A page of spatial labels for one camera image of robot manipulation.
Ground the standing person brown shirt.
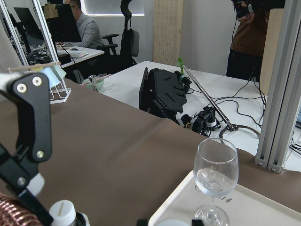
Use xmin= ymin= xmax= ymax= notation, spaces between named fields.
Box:
xmin=226 ymin=0 xmax=285 ymax=82

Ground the blue cup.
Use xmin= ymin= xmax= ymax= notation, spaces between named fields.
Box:
xmin=40 ymin=67 xmax=60 ymax=89

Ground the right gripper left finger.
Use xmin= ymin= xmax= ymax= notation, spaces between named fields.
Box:
xmin=137 ymin=219 xmax=148 ymax=226

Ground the clear wine glass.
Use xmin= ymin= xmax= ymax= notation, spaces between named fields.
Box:
xmin=193 ymin=138 xmax=239 ymax=226

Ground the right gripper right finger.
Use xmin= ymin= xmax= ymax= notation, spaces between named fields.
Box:
xmin=191 ymin=219 xmax=204 ymax=226

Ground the steel jigger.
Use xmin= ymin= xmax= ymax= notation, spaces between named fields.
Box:
xmin=88 ymin=75 xmax=98 ymax=92

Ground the black equipment stand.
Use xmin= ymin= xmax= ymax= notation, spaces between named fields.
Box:
xmin=139 ymin=68 xmax=191 ymax=121

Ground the aluminium frame post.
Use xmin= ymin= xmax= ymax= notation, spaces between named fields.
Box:
xmin=254 ymin=0 xmax=301 ymax=173

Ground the white cup rack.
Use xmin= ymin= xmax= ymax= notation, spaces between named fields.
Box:
xmin=8 ymin=62 xmax=71 ymax=104

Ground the black camera cable bundle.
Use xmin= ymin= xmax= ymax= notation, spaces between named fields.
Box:
xmin=177 ymin=105 xmax=222 ymax=137

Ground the black office chair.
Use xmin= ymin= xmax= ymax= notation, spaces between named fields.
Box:
xmin=97 ymin=0 xmax=140 ymax=74

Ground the cream rabbit tray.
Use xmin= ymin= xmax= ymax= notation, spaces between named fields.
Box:
xmin=148 ymin=172 xmax=301 ymax=226

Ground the tea bottle back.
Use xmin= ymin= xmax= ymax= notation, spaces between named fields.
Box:
xmin=49 ymin=200 xmax=90 ymax=226

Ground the green cup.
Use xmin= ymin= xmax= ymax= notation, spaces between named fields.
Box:
xmin=49 ymin=65 xmax=67 ymax=79

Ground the seated person grey shirt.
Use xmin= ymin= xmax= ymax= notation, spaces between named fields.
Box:
xmin=63 ymin=0 xmax=105 ymax=49

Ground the steel reacher grabber tool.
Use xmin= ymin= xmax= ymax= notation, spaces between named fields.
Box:
xmin=177 ymin=57 xmax=260 ymax=138

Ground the copper wire bottle basket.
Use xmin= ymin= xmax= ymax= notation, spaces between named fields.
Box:
xmin=0 ymin=193 xmax=42 ymax=226

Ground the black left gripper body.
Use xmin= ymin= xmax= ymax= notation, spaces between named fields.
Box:
xmin=0 ymin=73 xmax=53 ymax=226

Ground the mint bowl on desk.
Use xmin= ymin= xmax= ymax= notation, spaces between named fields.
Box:
xmin=82 ymin=79 xmax=104 ymax=91

